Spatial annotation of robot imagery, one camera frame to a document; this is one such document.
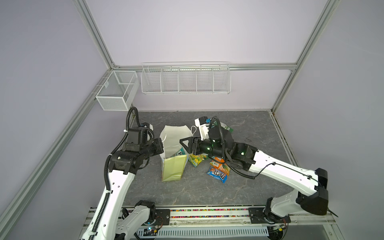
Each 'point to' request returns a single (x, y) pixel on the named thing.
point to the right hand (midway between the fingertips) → (183, 142)
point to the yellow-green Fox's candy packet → (196, 159)
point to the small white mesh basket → (118, 91)
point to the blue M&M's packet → (217, 173)
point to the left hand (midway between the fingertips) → (162, 145)
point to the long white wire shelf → (210, 77)
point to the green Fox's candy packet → (229, 129)
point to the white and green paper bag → (173, 167)
